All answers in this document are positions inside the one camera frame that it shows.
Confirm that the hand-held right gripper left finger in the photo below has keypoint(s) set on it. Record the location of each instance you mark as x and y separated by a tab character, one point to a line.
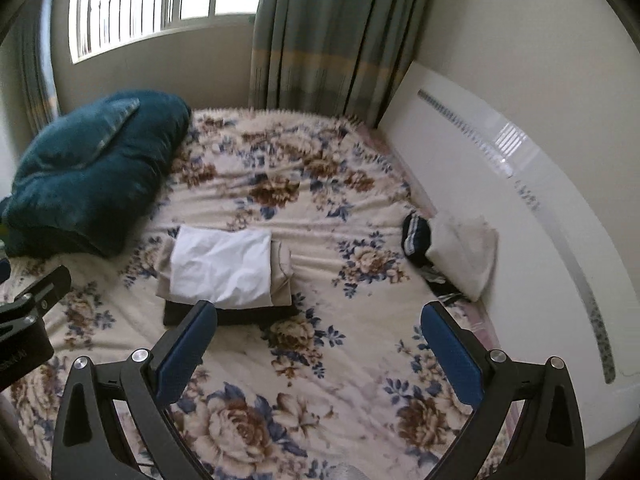
185	347

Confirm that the white t-shirt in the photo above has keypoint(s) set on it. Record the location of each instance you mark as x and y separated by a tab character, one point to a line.
220	265

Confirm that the black folded garment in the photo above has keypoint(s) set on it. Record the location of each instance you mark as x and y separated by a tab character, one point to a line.
250	316

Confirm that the dark striped cloth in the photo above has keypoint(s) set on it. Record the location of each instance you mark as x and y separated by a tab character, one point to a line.
416	237

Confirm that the dark patterned cloth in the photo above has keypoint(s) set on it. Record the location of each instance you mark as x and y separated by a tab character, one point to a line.
440	282

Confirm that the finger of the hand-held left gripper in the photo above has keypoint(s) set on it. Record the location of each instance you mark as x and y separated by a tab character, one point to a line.
42	290
4	270

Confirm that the floral bed sheet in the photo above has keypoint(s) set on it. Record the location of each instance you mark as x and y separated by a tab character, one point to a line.
325	260

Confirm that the wide grey-green curtain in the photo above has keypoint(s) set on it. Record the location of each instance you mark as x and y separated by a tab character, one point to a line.
340	35

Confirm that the beige garment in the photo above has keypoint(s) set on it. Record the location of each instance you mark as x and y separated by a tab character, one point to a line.
282	270

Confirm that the white headboard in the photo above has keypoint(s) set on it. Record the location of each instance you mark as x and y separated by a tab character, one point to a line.
525	210

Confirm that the white folded cloth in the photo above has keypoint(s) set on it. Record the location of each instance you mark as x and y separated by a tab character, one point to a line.
462	255

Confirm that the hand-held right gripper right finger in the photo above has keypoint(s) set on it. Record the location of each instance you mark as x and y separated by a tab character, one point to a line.
450	355

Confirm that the barred window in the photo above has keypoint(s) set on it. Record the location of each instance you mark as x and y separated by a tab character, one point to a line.
150	0

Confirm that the teal folded quilt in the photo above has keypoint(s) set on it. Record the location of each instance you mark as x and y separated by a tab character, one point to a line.
90	190

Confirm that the teal pillow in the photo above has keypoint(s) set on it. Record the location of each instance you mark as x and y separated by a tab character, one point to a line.
75	130

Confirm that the narrow grey-green curtain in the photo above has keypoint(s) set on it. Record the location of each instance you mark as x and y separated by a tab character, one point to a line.
35	70

